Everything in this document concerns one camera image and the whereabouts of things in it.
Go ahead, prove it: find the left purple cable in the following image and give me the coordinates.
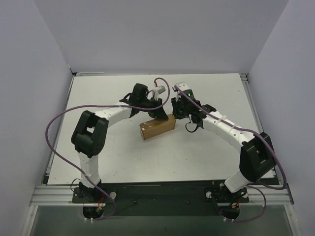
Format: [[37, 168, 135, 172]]
[[45, 77, 171, 221]]

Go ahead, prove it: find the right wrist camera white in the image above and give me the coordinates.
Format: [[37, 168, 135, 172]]
[[174, 82, 191, 94]]

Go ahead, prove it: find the brown cardboard express box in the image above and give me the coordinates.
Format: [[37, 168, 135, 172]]
[[139, 114, 176, 140]]

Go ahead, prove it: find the purple cable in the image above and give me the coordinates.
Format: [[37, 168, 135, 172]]
[[45, 77, 171, 221], [173, 85, 288, 223]]

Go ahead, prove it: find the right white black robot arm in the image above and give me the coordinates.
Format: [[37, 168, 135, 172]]
[[171, 86, 276, 193]]

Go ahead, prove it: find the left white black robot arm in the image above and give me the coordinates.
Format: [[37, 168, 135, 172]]
[[71, 83, 168, 203]]

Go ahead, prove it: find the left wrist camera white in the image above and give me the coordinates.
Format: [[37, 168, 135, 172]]
[[152, 86, 166, 95]]

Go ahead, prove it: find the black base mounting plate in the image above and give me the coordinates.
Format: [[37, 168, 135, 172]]
[[72, 180, 249, 219]]

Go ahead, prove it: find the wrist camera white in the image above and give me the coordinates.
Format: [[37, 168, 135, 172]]
[[174, 82, 191, 94], [152, 86, 166, 95]]

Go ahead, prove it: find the aluminium front rail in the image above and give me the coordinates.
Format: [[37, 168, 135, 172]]
[[31, 184, 294, 206]]

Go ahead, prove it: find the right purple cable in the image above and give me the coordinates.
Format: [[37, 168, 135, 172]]
[[173, 85, 288, 223]]

